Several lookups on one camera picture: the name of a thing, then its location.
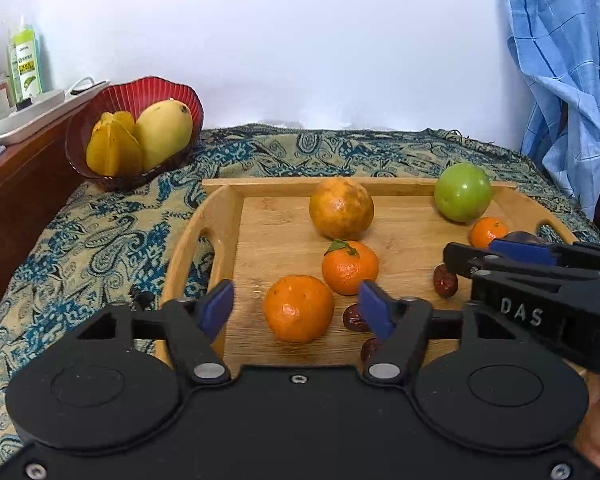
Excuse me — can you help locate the large mottled orange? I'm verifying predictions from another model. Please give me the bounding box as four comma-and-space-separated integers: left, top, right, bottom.
309, 178, 375, 241

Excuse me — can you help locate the wooden tray with handles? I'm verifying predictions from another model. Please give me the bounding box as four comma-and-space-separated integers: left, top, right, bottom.
160, 177, 588, 381

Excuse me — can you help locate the green bottle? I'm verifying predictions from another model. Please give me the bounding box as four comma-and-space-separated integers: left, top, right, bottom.
7, 16, 43, 106

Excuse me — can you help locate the dark purple fruit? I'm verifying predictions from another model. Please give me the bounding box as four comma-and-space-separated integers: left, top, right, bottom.
505, 231, 548, 246

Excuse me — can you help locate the blue plaid cloth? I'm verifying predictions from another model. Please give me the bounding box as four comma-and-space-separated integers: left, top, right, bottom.
500, 0, 600, 221

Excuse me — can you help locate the white tray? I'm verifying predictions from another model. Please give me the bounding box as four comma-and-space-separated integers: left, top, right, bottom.
0, 87, 66, 140

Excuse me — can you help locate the paisley patterned blanket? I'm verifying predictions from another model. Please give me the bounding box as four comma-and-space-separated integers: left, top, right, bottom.
0, 122, 600, 456

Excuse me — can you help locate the tangerine with green leaf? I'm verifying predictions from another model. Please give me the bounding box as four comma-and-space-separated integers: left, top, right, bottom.
322, 239, 380, 296

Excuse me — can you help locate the yellow mango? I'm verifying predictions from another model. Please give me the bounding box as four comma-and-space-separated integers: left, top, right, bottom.
134, 100, 193, 172

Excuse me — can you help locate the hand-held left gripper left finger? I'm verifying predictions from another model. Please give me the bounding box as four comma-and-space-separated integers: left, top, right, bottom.
75, 280, 236, 383

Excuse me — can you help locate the small tangerine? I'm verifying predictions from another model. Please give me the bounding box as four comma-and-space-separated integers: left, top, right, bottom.
469, 216, 509, 250
263, 275, 335, 344

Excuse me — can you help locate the person's right hand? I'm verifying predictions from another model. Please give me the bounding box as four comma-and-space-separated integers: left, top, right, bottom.
575, 374, 600, 472

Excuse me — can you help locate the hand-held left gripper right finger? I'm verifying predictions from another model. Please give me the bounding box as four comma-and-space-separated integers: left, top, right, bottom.
357, 280, 526, 383

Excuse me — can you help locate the red date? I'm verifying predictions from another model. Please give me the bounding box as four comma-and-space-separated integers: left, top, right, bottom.
433, 265, 459, 299
342, 304, 372, 332
360, 337, 385, 363

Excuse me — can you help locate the red fruit bowl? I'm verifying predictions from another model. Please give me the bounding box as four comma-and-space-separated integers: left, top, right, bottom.
65, 76, 204, 191

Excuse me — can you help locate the green apple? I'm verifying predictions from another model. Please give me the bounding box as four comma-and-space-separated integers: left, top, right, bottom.
434, 162, 493, 223

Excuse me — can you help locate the wooden cabinet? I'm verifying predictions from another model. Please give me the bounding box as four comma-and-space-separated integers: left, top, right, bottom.
0, 80, 111, 331

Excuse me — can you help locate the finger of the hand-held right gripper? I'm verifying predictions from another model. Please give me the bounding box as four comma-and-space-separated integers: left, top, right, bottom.
442, 242, 556, 281
490, 238, 600, 273

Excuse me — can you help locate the yellow starfruit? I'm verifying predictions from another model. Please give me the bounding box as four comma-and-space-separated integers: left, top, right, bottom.
86, 111, 143, 177

